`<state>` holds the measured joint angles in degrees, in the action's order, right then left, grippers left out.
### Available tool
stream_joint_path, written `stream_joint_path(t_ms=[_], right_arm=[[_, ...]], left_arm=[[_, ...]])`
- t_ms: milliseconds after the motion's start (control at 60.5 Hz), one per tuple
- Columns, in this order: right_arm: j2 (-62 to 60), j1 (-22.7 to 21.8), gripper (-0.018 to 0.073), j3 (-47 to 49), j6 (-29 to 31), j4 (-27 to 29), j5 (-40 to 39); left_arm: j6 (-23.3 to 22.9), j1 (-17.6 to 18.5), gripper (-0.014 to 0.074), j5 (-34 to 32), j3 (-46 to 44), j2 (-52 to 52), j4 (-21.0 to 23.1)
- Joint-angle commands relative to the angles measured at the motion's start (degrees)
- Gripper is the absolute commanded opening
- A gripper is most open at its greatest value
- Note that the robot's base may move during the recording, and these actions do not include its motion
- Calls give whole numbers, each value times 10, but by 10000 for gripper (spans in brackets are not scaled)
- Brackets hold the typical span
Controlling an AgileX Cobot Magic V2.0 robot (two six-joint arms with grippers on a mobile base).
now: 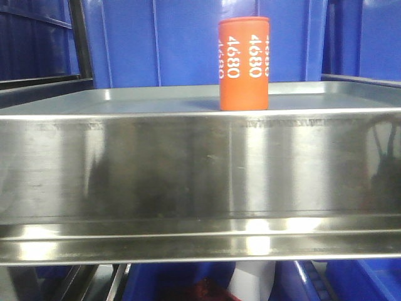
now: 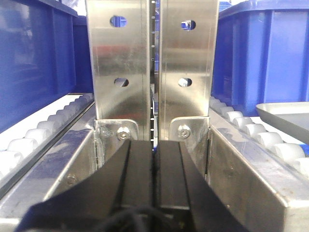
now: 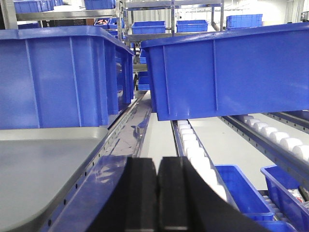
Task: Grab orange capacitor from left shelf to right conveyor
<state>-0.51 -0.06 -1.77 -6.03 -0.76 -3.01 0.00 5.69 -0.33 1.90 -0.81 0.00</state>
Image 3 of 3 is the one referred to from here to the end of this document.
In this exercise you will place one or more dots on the distant blue crate far right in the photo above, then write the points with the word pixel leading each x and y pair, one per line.
pixel 243 21

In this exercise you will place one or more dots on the white roller track centre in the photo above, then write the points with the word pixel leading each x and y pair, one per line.
pixel 190 146

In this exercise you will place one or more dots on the large blue bin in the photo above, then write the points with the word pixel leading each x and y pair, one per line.
pixel 62 77
pixel 235 72

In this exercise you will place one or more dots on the small blue bin lower right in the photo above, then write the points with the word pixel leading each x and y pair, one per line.
pixel 279 183

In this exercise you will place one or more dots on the distant blue bin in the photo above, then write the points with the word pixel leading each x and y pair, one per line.
pixel 149 27
pixel 191 26

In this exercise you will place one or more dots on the blue shelf rail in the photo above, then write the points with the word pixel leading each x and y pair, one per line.
pixel 93 188

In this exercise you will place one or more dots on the metal shelf rack background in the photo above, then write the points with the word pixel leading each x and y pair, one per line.
pixel 129 11

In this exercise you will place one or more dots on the large blue bin right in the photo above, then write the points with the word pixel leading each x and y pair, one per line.
pixel 235 72

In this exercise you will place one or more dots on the grey shelf tray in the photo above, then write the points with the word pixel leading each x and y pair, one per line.
pixel 37 169

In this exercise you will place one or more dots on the small blue bin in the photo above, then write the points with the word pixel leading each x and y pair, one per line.
pixel 247 198
pixel 279 183

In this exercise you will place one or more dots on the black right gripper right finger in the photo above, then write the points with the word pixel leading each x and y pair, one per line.
pixel 188 204

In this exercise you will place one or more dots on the distant blue bin centre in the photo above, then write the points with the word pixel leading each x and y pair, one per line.
pixel 149 27

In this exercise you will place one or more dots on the small blue bin lower centre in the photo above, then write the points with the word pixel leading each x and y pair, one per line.
pixel 247 198

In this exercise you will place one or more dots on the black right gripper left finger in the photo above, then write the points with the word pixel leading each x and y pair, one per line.
pixel 132 206

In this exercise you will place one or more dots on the large blue bin left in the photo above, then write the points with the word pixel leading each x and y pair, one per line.
pixel 62 77

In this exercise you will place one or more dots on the distant blue bin right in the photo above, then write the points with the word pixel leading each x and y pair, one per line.
pixel 191 26

